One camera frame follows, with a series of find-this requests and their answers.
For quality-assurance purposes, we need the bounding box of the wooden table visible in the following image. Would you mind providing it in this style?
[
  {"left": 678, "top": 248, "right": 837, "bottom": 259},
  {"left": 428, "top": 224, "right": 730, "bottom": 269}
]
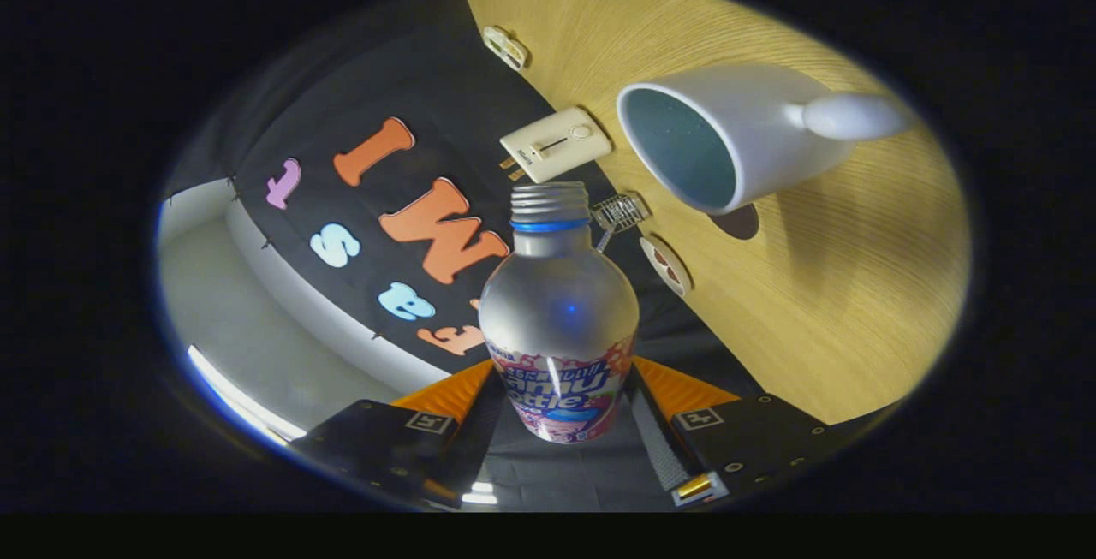
[{"left": 462, "top": 0, "right": 973, "bottom": 425}]

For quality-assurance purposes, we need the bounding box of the dark brown round coaster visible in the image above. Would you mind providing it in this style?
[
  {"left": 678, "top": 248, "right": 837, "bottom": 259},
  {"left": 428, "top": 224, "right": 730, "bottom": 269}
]
[{"left": 709, "top": 204, "right": 760, "bottom": 241}]

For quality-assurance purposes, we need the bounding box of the small white holder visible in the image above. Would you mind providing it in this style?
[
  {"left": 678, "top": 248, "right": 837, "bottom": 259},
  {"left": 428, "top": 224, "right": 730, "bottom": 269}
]
[{"left": 482, "top": 26, "right": 528, "bottom": 72}]

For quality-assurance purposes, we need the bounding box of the white toaster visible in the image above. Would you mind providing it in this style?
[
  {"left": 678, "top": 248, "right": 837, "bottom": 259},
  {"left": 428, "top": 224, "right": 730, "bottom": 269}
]
[{"left": 500, "top": 107, "right": 613, "bottom": 184}]

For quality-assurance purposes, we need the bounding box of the silver juice bottle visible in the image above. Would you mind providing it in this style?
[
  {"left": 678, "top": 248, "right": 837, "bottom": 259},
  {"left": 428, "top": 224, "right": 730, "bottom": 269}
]
[{"left": 478, "top": 181, "right": 640, "bottom": 444}]

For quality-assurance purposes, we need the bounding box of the small white plate with food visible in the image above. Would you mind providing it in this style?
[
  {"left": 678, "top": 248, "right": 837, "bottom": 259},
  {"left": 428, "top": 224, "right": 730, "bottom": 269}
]
[{"left": 640, "top": 236, "right": 693, "bottom": 298}]

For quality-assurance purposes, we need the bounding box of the white cup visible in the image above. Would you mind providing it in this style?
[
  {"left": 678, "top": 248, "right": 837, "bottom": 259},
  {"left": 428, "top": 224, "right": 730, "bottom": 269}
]
[{"left": 616, "top": 63, "right": 915, "bottom": 216}]

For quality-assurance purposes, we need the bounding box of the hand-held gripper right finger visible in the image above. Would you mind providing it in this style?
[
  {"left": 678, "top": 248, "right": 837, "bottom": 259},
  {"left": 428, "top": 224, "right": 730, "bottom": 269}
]
[{"left": 629, "top": 355, "right": 891, "bottom": 506}]

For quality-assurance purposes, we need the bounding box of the large ceiling light panel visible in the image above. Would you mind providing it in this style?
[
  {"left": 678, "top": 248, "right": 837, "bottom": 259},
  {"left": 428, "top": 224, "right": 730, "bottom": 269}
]
[{"left": 188, "top": 345, "right": 307, "bottom": 445}]

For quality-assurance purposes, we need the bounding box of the small metal wire basket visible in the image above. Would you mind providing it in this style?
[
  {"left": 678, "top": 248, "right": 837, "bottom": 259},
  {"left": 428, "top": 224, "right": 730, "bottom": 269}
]
[{"left": 591, "top": 192, "right": 652, "bottom": 252}]

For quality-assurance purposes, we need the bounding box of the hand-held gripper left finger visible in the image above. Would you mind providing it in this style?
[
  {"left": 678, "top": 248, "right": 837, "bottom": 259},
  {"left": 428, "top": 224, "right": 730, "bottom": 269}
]
[{"left": 291, "top": 360, "right": 506, "bottom": 508}]

